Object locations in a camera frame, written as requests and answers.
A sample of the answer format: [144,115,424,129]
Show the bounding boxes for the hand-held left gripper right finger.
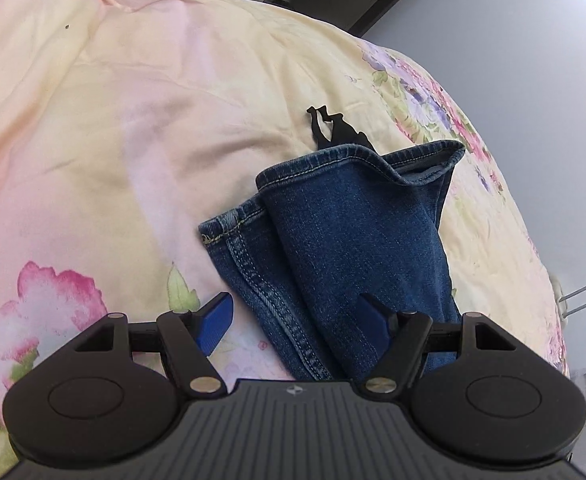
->
[358,294,520,396]

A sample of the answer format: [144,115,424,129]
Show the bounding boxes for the cream suitcase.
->
[548,275,586,331]

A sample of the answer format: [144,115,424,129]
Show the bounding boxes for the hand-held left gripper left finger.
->
[73,292,234,396]

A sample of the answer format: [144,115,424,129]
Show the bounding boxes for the floral yellow blanket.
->
[0,0,571,480]

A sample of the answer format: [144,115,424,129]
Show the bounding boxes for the blue denim pants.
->
[198,140,466,382]

